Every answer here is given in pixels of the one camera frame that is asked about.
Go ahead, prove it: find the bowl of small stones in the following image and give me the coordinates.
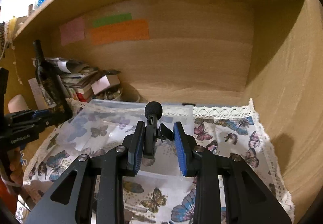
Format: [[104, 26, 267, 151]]
[[97, 87, 141, 103]]

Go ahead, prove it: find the wooden shelf cabinet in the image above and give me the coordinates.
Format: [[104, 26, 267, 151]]
[[1, 0, 322, 221]]

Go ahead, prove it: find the green sticky note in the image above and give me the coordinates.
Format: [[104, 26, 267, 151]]
[[92, 13, 132, 28]]

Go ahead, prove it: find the dark wine bottle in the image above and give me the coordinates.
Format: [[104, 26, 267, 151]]
[[33, 39, 73, 124]]

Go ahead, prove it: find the stack of books and papers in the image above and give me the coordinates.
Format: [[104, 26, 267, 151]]
[[31, 56, 122, 103]]

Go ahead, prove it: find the small pink white box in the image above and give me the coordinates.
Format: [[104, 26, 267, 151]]
[[91, 75, 120, 95]]

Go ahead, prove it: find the clear plastic storage box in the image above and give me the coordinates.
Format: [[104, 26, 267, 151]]
[[59, 98, 196, 190]]

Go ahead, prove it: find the small black clip microphone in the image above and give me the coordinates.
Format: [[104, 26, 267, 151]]
[[143, 101, 175, 159]]

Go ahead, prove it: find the pink sticky note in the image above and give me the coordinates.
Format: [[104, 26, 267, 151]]
[[59, 17, 85, 46]]

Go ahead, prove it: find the orange sticky note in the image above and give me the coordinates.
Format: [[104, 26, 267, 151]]
[[89, 19, 149, 45]]

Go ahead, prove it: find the person's left hand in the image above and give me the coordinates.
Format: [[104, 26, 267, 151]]
[[1, 147, 24, 188]]

